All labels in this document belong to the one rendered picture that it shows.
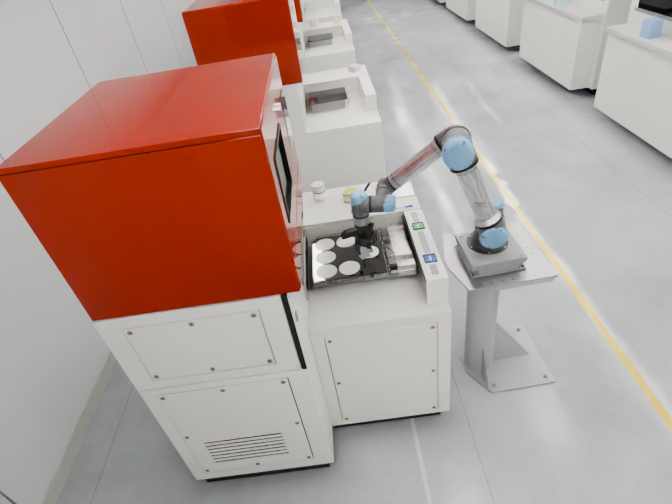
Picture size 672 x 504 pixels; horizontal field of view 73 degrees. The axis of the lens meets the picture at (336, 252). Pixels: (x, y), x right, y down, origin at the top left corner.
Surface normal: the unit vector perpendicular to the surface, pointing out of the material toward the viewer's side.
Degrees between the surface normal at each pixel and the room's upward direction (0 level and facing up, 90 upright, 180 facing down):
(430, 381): 90
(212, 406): 90
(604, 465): 0
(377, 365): 90
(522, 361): 0
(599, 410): 0
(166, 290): 90
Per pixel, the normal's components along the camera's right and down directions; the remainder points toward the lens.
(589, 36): 0.06, 0.60
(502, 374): -0.14, -0.79
